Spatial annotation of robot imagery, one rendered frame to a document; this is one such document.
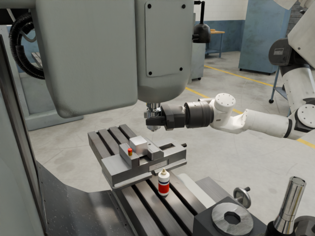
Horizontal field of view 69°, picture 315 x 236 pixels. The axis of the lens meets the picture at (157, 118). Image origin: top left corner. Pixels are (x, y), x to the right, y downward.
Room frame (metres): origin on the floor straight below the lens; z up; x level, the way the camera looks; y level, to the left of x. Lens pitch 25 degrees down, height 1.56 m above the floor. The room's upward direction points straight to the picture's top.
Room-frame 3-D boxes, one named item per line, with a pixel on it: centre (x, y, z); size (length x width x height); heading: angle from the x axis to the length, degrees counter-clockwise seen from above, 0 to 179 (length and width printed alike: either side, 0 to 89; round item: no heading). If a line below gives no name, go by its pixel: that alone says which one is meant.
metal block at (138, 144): (0.80, 0.08, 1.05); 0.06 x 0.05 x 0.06; 31
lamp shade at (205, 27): (0.87, -0.15, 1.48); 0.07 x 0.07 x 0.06
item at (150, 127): (0.68, 0.01, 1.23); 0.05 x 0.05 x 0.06
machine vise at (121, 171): (0.82, 0.05, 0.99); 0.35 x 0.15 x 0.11; 121
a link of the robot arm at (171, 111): (0.70, -0.08, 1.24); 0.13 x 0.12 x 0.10; 9
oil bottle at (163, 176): (0.67, -0.02, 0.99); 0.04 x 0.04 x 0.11
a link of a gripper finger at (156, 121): (0.65, 0.01, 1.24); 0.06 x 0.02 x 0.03; 99
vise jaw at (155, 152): (0.83, 0.03, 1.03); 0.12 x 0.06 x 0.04; 31
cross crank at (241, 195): (0.93, -0.42, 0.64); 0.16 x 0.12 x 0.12; 119
